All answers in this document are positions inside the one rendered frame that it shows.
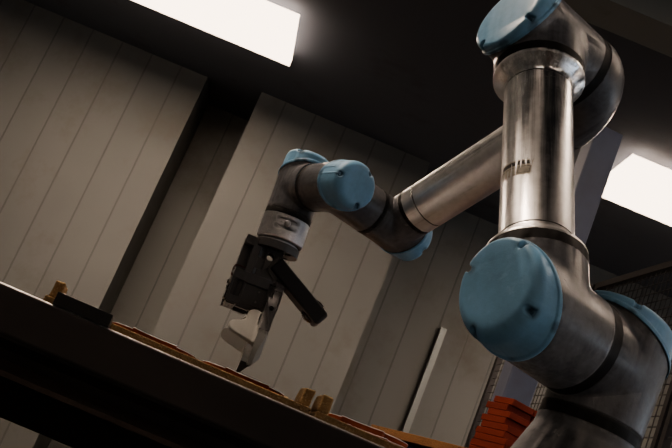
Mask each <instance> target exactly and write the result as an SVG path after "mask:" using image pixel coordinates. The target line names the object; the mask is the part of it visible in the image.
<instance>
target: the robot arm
mask: <svg viewBox="0 0 672 448"><path fill-rule="evenodd" d="M477 44H478V46H479V48H480V49H481V50H482V53H483V54H484V55H488V56H489V57H490V58H491V59H492V61H493V63H494V66H493V87H494V90H495V93H496V94H497V96H498V97H499V98H500V99H501V100H502V101H503V102H504V109H503V126H501V127H500V128H498V129H497V130H495V131H494V132H492V133H491V134H489V135H488V136H486V137H485V138H483V139H481V140H480V141H478V142H477V143H475V144H474V145H472V146H471V147H469V148H468V149H466V150H465V151H463V152H462V153H460V154H459V155H457V156H456V157H454V158H453V159H451V160H450V161H448V162H447V163H445V164H443V165H442V166H440V167H439V168H437V169H436V170H434V171H433V172H431V173H430V174H428V175H427V176H425V177H424V178H422V179H421V180H419V181H418V182H416V183H415V184H413V185H412V186H410V187H409V188H407V189H406V190H404V191H403V192H402V193H400V194H398V195H397V196H395V197H392V196H391V195H389V194H388V193H387V192H385V191H384V190H382V189H381V188H379V187H378V186H377V185H375V181H374V177H373V176H372V174H371V172H370V170H369V168H368V167H367V166H366V165H365V164H363V163H361V162H359V161H355V160H344V159H339V160H333V161H331V162H328V160H327V159H325V158H324V157H323V156H321V155H319V154H317V153H315V152H312V151H309V150H301V149H293V150H291V151H289V152H288V153H287V155H286V157H285V159H284V162H283V164H282V166H281V167H280V168H279V171H278V177H277V180H276V182H275V185H274V188H273V191H272V193H271V196H270V199H269V202H268V204H267V207H266V210H265V212H264V215H263V217H262V220H261V223H260V226H259V228H258V231H257V236H258V237H256V236H253V235H250V234H248V235H247V237H246V238H245V241H244V244H243V246H242V249H241V252H240V254H239V257H238V260H237V262H236V264H235V265H234V266H233V268H232V271H231V277H230V279H228V280H227V283H228V285H226V291H225V292H224V295H223V298H222V302H221V304H220V305H221V306H224V307H226V308H229V309H232V310H231V311H234V312H237V313H239V314H242V315H244V314H247V315H246V316H244V317H243V318H242V319H235V320H231V321H230V322H229V324H228V327H226V328H224V329H223V330H222V332H221V337H222V339H223V340H224V341H226V342H227V343H228V344H230V345H231V346H233V347H234V348H235V349H237V350H238V351H240V352H241V353H242V356H241V358H240V361H239V364H238V367H237V370H236V372H238V373H239V372H241V371H242V370H244V369H245V368H246V367H248V366H251V365H252V364H253V363H255V362H256V361H257V360H258V359H259V358H260V355H261V353H262V350H263V347H264V344H265V342H266V339H267V336H268V333H269V330H270V327H271V324H272V321H273V318H274V317H275V314H276V312H277V310H278V307H279V304H280V301H281V298H282V295H283V292H284V293H285V294H286V295H287V296H288V298H289V299H290V300H291V301H292V303H293V304H294V305H295V306H296V307H297V309H298V310H299V311H300V312H301V316H302V318H303V319H304V320H305V321H306V322H308V323H310V325H311V326H313V327H315V326H317V325H318V324H319V323H321V322H322V321H323V320H324V319H325V318H327V312H326V311H325V310H324V306H323V305H322V303H321V302H319V301H317V300H316V299H315V298H314V296H313V295H312V294H311V293H310V291H309V290H308V289H307V288H306V287H305V285H304V284H303V283H302V282H301V280H300V279H299V278H298V277H297V275H296V274H295V273H294V272H293V271H292V269H291V268H290V267H289V266H288V264H287V263H286V262H285V261H291V262H294V261H297V258H298V255H299V251H301V250H302V248H303V245H304V242H305V239H306V236H307V233H308V230H309V228H310V225H311V223H312V220H313V217H314V214H315V212H326V211H327V212H329V213H331V214H333V215H334V216H335V217H337V218H338V219H340V220H341V221H343V222H344V223H346V224H347V225H349V226H350V227H352V228H353V229H355V230H356V231H358V232H359V233H361V234H362V235H364V236H365V237H367V238H368V239H370V240H371V241H373V242H374V243H375V244H377V245H378V246H380V247H381V249H382V250H384V251H385V252H387V253H389V254H391V255H393V256H394V257H397V258H399V259H401V260H403V261H411V260H414V259H417V258H418V257H420V256H421V255H422V252H423V251H424V250H425V249H427V248H428V247H429V245H430V243H431V240H432V235H433V232H432V230H434V229H435V228H437V227H439V226H440V225H442V224H443V223H445V222H447V221H448V220H450V219H452V218H453V217H455V216H456V215H458V214H460V213H461V212H463V211H464V210H466V209H468V208H469V207H471V206H473V205H474V204H476V203H477V202H479V201H481V200H482V199H484V198H486V197H487V196H489V195H490V194H492V193H494V192H495V191H497V190H498V189H500V201H499V224H498V234H497V235H495V236H494V237H493V238H492V239H491V240H490V241H489V242H488V243H487V245H486V246H485V247H484V248H482V249H481V250H480V251H479V252H478V253H477V254H476V255H475V257H474V258H473V259H472V261H471V262H470V265H471V267H472V268H471V270H470V271H469V272H465V274H464V276H463V279H462V282H461V286H460V292H459V308H460V313H461V317H462V320H463V322H464V325H465V326H466V328H467V330H468V331H469V332H470V334H471V335H472V336H473V337H474V338H475V339H477V340H478V341H479V342H481V344H482V345H483V346H484V347H485V348H486V349H487V350H488V351H489V352H491V353H492V354H494V355H495V356H497V357H499V358H501V359H504V360H506V361H508V362H509V363H511V364H512V365H514V366H515V367H517V368H518V369H520V370H521V371H523V372H524V373H526V374H527V375H529V376H530V377H532V378H533V379H535V380H536V381H538V382H539V383H541V384H542V385H544V386H546V387H547V389H546V391H545V394H544V397H543V399H542V402H541V404H540V407H539V409H538V412H537V414H536V416H535V418H534V420H533V421H532V422H531V423H530V425H529V426H528V427H527V428H526V429H525V430H524V432H523V433H522V434H521V435H520V436H519V438H518V439H517V440H516V441H515V442H514V444H513V445H512V446H511V447H510V448H640V445H641V443H642V440H643V438H644V435H645V432H646V429H647V427H648V424H649V421H650V418H651V416H652V413H653V410H654V408H655V405H656V402H657V399H658V397H659V394H660V391H661V389H662V386H663V383H664V380H665V379H666V378H667V377H668V375H669V372H670V369H671V360H672V331H671V329H670V327H669V326H668V325H667V323H666V322H665V321H664V320H663V319H662V318H661V317H660V316H659V315H657V314H656V313H655V312H654V311H652V310H651V309H649V308H648V307H646V306H645V305H639V304H637V303H636V302H635V300H634V299H631V298H629V297H627V296H624V295H621V294H618V293H615V292H611V291H605V290H596V291H593V290H592V288H591V286H590V276H589V253H588V250H587V248H586V246H585V244H584V243H583V242H582V241H581V240H580V239H579V238H578V237H576V236H575V201H574V151H575V150H577V149H578V148H580V147H582V146H584V145H585V144H587V143H588V142H589V141H591V140H592V139H593V138H594V137H595V136H596V135H597V134H598V133H599V132H600V131H601V130H602V129H603V128H604V127H605V126H606V125H607V124H608V122H609V121H610V120H611V118H612V117H613V115H614V113H615V112H616V110H617V108H618V106H619V103H620V101H621V98H622V95H623V89H624V68H623V65H622V62H621V59H620V57H619V55H618V53H617V51H616V50H615V49H614V48H613V46H612V45H611V44H610V43H609V42H608V41H606V40H605V39H604V38H603V37H602V36H601V35H599V34H598V33H597V32H596V31H595V30H594V29H593V28H592V27H591V26H590V25H589V24H588V23H587V22H586V21H585V20H584V19H583V18H582V17H581V16H579V15H578V14H577V13H576V12H575V11H574V10H573V9H572V8H571V7H570V6H569V5H568V4H567V3H566V2H565V1H564V0H500V1H499V2H498V3H497V4H496V5H495V6H494V7H493V8H492V9H491V11H490V12H489V13H488V14H487V16H486V17H485V18H484V20H483V22H482V23H481V25H480V27H479V30H478V33H477ZM267 256H270V257H271V258H272V261H269V260H268V259H267ZM284 260H285V261H284ZM234 267H235V268H234ZM233 269H234V271H233Z"/></svg>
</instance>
